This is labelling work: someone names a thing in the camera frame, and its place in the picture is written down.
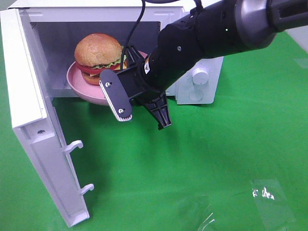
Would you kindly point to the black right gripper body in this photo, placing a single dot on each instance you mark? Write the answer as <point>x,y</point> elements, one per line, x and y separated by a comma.
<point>172,58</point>

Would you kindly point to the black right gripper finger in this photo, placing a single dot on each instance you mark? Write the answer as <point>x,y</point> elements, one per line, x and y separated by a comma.
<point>158,108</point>
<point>134,56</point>

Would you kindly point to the toy hamburger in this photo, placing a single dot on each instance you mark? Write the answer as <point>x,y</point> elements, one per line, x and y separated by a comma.
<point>97,52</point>

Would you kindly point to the round white door-release button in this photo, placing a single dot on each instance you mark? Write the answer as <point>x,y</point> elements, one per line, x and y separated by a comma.
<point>196,95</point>

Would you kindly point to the pink ceramic plate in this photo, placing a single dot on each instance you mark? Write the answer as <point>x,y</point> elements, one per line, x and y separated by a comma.
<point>84,90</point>

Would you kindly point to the white microwave door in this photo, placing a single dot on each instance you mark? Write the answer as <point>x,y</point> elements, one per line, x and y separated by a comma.
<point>34,119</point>

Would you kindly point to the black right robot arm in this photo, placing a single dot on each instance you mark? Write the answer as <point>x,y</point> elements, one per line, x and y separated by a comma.
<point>224,28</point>

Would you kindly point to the lower white timer knob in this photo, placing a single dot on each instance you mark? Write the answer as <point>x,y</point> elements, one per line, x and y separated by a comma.
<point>200,76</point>

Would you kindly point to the white microwave oven body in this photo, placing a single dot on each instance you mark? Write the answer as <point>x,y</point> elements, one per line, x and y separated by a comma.
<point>61,24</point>

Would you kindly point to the clear tape patch centre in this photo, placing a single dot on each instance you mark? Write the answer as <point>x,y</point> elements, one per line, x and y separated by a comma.
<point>195,213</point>

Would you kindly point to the clear tape patch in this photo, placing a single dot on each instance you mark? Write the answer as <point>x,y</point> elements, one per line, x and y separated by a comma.
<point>272,205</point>
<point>195,213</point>

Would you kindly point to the clear tape patch right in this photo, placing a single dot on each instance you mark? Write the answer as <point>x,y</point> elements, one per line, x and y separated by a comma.
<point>272,205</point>

